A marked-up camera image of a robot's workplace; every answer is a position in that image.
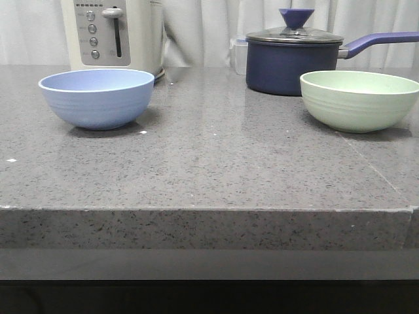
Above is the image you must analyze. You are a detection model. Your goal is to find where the blue bowl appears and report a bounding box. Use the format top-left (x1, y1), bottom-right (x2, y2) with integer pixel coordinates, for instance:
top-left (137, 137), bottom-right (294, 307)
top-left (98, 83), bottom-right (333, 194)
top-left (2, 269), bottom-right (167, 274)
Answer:
top-left (38, 69), bottom-right (155, 130)

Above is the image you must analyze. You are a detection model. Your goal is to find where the green bowl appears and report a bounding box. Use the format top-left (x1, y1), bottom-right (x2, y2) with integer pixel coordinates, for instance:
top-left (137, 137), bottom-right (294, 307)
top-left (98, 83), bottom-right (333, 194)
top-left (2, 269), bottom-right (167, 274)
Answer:
top-left (300, 70), bottom-right (418, 133)

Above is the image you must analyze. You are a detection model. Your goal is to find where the blue saucepan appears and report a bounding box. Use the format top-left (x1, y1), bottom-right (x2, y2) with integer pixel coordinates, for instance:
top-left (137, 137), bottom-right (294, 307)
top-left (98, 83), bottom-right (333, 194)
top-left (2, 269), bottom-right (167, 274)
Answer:
top-left (246, 31), bottom-right (418, 96)

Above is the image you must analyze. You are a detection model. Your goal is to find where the clear plastic container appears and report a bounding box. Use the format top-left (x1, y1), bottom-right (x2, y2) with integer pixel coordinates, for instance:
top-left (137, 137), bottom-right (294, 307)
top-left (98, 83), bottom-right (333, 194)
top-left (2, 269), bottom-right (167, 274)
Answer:
top-left (230, 35), bottom-right (247, 75)

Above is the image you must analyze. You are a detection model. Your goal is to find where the white curtain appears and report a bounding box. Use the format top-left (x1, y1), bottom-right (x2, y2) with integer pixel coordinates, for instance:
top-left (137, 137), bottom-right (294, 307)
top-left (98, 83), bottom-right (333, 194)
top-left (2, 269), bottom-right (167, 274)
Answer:
top-left (1, 1), bottom-right (418, 67)

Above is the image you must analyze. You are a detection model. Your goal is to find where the cream toaster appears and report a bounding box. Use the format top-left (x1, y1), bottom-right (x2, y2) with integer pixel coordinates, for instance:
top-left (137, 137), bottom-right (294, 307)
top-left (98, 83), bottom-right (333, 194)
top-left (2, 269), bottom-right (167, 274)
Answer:
top-left (61, 0), bottom-right (164, 80)

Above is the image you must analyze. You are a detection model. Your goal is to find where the glass pot lid blue knob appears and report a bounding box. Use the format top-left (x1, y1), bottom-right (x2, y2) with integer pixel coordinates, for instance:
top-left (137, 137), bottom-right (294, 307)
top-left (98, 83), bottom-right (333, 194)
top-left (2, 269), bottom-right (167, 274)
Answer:
top-left (246, 9), bottom-right (343, 44)

